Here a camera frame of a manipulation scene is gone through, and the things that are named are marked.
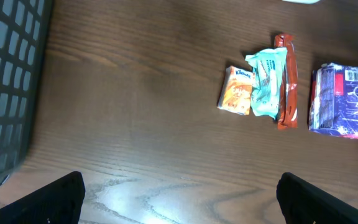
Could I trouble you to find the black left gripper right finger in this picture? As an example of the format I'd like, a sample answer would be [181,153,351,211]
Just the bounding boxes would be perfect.
[276,172,358,224]

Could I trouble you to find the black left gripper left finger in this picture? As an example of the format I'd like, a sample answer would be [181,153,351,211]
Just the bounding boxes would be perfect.
[0,171,85,224]

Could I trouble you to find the red snack bar wrapper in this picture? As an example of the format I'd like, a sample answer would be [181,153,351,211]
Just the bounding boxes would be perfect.
[274,34,298,130]

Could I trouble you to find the red purple pad packet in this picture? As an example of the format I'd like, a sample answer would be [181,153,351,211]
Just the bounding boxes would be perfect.
[308,63,358,139]

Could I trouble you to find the orange Kleenex tissue pack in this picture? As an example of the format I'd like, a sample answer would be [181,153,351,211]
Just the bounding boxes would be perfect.
[218,65,254,115]

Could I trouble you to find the grey plastic mesh basket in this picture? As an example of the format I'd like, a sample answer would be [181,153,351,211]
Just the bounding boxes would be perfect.
[0,0,54,186]

